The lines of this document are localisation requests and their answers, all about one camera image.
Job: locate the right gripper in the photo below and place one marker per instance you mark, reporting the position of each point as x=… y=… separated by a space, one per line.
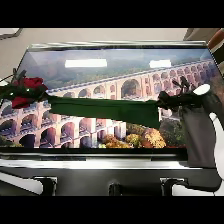
x=168 y=100

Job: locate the grey garment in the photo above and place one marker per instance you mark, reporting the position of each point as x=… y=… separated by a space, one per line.
x=200 y=133

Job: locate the dark green garment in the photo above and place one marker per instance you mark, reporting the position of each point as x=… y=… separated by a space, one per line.
x=106 y=110

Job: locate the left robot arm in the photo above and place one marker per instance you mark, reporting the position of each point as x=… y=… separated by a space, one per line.
x=16 y=182

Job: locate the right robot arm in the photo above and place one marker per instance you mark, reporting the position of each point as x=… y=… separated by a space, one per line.
x=202 y=89

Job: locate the red garment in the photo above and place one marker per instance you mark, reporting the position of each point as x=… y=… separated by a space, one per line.
x=29 y=87

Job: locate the silver frame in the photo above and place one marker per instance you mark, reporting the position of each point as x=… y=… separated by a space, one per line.
x=100 y=164

